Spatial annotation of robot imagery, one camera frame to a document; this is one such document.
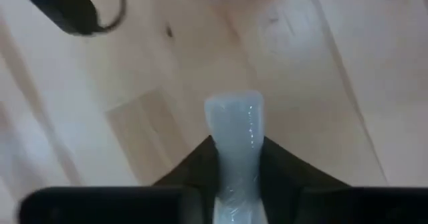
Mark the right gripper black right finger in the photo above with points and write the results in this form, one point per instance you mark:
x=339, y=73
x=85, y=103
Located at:
x=317, y=204

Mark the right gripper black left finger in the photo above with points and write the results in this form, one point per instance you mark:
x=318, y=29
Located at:
x=133, y=205

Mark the white gauze roll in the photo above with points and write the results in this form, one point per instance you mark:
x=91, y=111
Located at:
x=237, y=123

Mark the dark blue tape roll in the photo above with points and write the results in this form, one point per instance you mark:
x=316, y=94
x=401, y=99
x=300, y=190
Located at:
x=67, y=13

